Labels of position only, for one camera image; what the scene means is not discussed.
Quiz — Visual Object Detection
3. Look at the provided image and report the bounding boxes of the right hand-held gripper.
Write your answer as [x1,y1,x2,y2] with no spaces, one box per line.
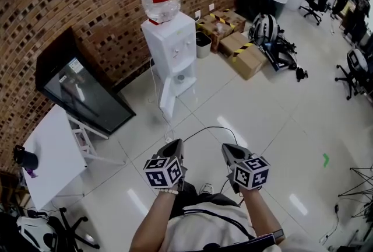
[221,143,271,194]

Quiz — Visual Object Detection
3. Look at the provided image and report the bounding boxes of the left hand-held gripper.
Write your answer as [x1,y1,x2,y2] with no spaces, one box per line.
[142,138,188,192]

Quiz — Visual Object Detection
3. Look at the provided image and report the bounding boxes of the person's right forearm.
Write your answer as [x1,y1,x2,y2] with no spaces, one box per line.
[240,187,285,246]

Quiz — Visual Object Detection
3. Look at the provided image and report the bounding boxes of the person's left forearm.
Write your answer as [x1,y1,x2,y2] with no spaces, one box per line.
[128,190,179,252]

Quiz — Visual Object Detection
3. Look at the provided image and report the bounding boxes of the person's black trousers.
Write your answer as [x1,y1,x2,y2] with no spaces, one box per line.
[168,180,240,220]

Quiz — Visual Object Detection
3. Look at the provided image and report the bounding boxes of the person's white shoe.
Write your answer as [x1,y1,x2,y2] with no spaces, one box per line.
[199,183,215,196]

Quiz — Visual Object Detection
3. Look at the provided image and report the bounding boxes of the person's white shirt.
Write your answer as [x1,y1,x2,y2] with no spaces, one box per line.
[161,201,282,252]

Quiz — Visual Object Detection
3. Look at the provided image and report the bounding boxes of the dark flat pouch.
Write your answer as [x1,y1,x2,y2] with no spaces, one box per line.
[200,232,277,252]

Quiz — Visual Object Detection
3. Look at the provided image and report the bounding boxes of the white folding table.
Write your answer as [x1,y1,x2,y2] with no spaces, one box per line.
[22,103,126,212]

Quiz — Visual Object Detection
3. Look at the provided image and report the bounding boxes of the small black device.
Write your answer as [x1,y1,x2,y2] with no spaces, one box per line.
[295,67,309,83]

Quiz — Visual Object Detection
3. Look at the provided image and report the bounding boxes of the black tripod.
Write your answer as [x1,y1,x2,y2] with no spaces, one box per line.
[337,166,373,218]

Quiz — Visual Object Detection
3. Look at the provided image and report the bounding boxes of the large plain cardboard box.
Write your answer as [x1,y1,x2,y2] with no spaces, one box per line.
[219,31,269,81]

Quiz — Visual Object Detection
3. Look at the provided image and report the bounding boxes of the black glass-door cabinet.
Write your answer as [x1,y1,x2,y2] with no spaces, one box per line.
[34,26,137,136]

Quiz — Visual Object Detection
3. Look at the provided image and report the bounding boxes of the pile of black equipment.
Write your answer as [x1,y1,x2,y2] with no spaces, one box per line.
[260,33,298,72]

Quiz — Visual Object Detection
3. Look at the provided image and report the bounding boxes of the white water dispenser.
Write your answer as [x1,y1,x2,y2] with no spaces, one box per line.
[140,10,198,117]

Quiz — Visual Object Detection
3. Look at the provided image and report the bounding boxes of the black and white office chair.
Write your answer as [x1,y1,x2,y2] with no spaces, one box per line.
[16,206,100,252]

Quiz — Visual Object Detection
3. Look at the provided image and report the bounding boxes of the grey waste bin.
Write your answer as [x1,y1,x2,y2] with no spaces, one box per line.
[195,30,213,60]

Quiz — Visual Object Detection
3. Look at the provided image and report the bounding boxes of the black lidded mug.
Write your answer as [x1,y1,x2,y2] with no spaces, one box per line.
[12,145,40,172]

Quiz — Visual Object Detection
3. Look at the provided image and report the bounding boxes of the white and black striped helmet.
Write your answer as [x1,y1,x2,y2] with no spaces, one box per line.
[249,13,281,46]

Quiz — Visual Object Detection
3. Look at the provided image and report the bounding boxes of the black and grey office chair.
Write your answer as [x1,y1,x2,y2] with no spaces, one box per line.
[335,48,373,100]

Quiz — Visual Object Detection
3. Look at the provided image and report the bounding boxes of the cardboard box with striped tape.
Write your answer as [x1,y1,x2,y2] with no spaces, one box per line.
[197,9,247,54]

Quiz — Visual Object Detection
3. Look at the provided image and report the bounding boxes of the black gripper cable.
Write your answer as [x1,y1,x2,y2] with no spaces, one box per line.
[182,125,240,147]

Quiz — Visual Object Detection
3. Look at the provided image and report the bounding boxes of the white power cable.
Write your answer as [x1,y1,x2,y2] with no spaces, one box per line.
[147,57,176,142]

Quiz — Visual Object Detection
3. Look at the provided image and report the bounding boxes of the black floor cable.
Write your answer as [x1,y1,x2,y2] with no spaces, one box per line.
[318,203,341,243]

